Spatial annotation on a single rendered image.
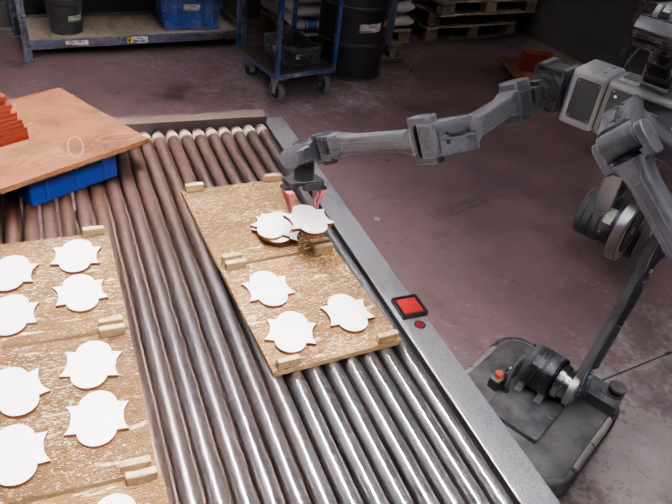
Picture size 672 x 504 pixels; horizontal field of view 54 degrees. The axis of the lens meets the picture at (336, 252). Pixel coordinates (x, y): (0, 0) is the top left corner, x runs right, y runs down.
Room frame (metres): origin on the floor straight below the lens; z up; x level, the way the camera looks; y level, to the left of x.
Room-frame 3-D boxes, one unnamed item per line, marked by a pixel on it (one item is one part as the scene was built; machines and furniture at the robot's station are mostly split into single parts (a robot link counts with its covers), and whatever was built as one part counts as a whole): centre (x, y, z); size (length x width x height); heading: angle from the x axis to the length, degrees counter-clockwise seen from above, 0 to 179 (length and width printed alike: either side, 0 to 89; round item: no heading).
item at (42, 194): (1.81, 0.95, 0.97); 0.31 x 0.31 x 0.10; 56
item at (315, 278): (1.34, 0.06, 0.93); 0.41 x 0.35 x 0.02; 30
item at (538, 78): (1.74, -0.48, 1.45); 0.09 x 0.08 x 0.12; 53
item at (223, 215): (1.70, 0.27, 0.93); 0.41 x 0.35 x 0.02; 30
